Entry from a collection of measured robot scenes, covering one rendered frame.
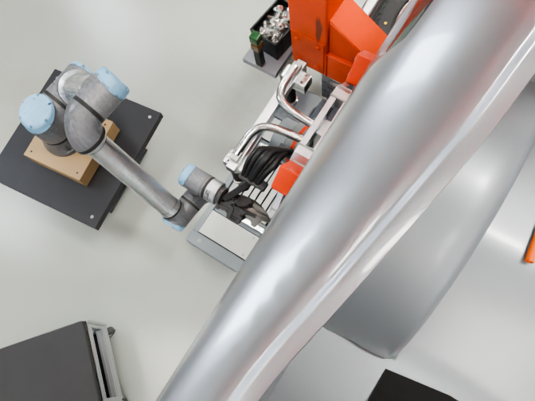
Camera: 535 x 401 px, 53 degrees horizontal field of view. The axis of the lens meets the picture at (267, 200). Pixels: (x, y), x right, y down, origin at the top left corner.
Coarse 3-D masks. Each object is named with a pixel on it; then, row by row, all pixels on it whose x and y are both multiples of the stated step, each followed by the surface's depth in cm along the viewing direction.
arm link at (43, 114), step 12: (36, 96) 213; (48, 96) 215; (24, 108) 213; (36, 108) 212; (48, 108) 211; (60, 108) 215; (24, 120) 212; (36, 120) 211; (48, 120) 211; (60, 120) 217; (36, 132) 214; (48, 132) 216; (60, 132) 221
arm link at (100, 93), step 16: (80, 64) 217; (64, 80) 210; (80, 80) 181; (96, 80) 165; (112, 80) 165; (64, 96) 212; (80, 96) 164; (96, 96) 164; (112, 96) 166; (96, 112) 165
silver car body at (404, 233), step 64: (448, 0) 77; (512, 0) 71; (384, 64) 82; (448, 64) 72; (512, 64) 69; (384, 128) 75; (448, 128) 70; (512, 128) 119; (320, 192) 78; (384, 192) 72; (448, 192) 116; (512, 192) 145; (256, 256) 82; (320, 256) 74; (384, 256) 72; (448, 256) 116; (512, 256) 141; (256, 320) 76; (320, 320) 73; (384, 320) 130; (448, 320) 145; (512, 320) 141; (192, 384) 78; (256, 384) 75; (320, 384) 148; (384, 384) 146; (448, 384) 145; (512, 384) 141
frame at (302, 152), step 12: (348, 84) 156; (336, 96) 150; (348, 96) 149; (324, 108) 149; (324, 120) 151; (312, 132) 147; (324, 132) 147; (300, 144) 146; (300, 156) 146; (276, 204) 155
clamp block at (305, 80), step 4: (288, 64) 174; (288, 68) 173; (284, 72) 173; (304, 72) 172; (300, 76) 172; (304, 76) 172; (308, 76) 172; (300, 80) 171; (304, 80) 171; (308, 80) 171; (296, 84) 172; (300, 84) 171; (304, 84) 171; (308, 84) 173; (296, 88) 175; (300, 88) 173; (304, 88) 172; (304, 92) 174
